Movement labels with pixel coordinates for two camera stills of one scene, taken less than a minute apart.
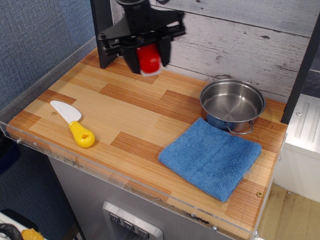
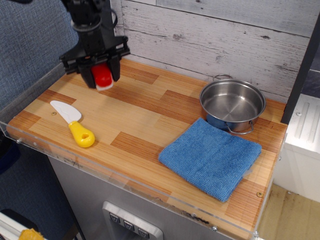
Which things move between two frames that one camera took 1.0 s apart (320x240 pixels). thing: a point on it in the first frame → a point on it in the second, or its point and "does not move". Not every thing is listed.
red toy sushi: (149, 60) → (103, 76)
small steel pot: (232, 104) does not move
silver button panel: (121, 224) does not move
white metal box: (298, 170) does not move
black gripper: (142, 24) → (94, 44)
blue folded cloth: (212, 158) does not move
